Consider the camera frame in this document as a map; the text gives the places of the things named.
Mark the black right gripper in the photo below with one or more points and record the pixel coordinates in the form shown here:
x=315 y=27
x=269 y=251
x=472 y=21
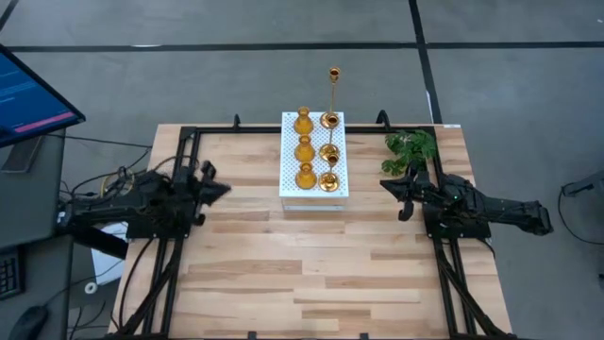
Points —
x=434 y=191

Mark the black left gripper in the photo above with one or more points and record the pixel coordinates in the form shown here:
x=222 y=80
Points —
x=189 y=193

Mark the short brass candlestick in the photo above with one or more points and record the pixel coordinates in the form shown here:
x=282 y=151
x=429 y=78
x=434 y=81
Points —
x=328 y=183

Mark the medium brass candlestick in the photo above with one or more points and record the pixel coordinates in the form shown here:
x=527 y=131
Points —
x=326 y=152

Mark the amber ribbed glass candle holder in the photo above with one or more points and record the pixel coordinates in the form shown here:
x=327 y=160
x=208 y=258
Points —
x=303 y=125
x=305 y=152
x=306 y=179

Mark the tall brass candlestick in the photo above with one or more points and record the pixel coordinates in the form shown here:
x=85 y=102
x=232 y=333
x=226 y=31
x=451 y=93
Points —
x=334 y=78

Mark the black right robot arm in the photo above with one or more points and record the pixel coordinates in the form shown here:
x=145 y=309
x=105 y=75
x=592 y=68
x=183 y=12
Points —
x=509 y=212

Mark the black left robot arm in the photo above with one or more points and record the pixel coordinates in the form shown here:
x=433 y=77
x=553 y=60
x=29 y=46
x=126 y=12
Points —
x=122 y=205

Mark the green artificial plant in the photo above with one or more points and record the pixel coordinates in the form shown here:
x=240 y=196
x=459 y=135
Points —
x=410 y=148

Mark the white perforated metal shelf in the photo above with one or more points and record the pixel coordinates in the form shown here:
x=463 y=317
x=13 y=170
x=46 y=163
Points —
x=290 y=165

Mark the white paper sheet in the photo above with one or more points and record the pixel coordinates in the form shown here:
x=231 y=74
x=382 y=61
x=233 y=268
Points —
x=106 y=264

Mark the white tape roll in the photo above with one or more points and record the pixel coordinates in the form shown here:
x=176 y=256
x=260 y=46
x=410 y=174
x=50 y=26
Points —
x=91 y=287

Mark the grey desk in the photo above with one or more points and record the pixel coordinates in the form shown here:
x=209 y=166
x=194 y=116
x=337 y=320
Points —
x=33 y=198

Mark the grey monitor stand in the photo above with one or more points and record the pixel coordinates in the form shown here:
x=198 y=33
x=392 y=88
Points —
x=21 y=153

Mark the computer monitor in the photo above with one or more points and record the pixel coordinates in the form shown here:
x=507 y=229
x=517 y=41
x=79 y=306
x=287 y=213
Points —
x=28 y=104

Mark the black keyboard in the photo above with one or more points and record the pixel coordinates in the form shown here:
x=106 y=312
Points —
x=9 y=274

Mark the black computer mouse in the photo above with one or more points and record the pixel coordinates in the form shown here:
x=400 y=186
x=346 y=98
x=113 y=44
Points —
x=27 y=323

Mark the black aluminium table frame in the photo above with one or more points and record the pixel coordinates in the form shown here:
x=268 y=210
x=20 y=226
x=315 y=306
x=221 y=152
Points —
x=236 y=129

